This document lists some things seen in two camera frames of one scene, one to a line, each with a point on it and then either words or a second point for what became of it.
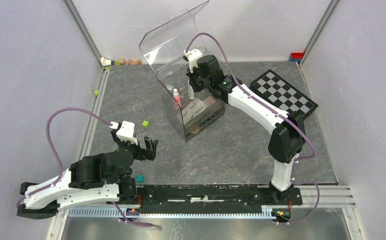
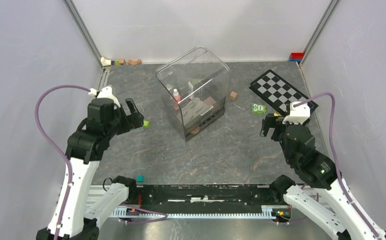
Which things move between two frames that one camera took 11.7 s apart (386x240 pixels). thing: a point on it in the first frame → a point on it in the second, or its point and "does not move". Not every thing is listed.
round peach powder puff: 195,131 does not move
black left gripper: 150,152 → 136,118
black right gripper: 192,76 → 277,123
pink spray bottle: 177,96 does not move
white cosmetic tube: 191,91 does not move
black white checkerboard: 273,87 does not move
